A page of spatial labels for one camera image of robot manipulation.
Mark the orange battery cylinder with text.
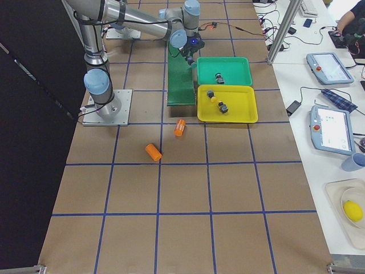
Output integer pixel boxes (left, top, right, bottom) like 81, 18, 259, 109
173, 119, 186, 136

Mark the blue plaid cloth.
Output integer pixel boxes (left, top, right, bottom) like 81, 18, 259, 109
321, 88, 358, 113

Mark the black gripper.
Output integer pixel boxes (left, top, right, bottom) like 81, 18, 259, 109
180, 32, 205, 57

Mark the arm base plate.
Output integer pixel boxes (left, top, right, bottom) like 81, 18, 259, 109
106, 27, 141, 40
80, 89, 132, 126

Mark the red black wire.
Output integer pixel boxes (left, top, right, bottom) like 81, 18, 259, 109
199, 21, 269, 38

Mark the yellow lemon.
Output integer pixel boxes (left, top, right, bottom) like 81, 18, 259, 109
343, 200, 363, 222

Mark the yellow tray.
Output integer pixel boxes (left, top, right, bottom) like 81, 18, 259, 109
197, 84, 258, 123

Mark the green conveyor belt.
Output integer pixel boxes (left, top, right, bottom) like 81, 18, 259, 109
167, 43, 196, 107

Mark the green tray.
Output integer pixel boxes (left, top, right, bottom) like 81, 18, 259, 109
197, 57, 253, 86

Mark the blue cup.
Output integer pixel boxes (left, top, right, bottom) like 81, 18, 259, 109
341, 153, 365, 172

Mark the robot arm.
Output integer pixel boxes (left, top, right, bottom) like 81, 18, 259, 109
65, 1, 205, 106

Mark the plain orange cylinder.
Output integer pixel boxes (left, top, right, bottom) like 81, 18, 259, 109
145, 143, 162, 162

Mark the teach pendant far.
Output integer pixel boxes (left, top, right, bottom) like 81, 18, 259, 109
306, 52, 354, 85

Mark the teach pendant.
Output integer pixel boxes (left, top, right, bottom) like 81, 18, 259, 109
306, 52, 354, 85
310, 105, 355, 156

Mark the white bowl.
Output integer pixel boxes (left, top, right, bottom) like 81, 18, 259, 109
341, 187, 364, 229

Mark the yellow push button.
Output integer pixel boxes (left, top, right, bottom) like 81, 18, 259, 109
218, 101, 229, 114
206, 90, 217, 103

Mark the aluminium frame post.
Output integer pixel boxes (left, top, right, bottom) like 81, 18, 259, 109
267, 0, 302, 65

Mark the beige tray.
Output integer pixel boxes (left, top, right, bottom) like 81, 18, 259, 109
325, 179, 364, 250

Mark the teach pendant near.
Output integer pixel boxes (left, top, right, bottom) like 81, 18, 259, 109
310, 105, 355, 156

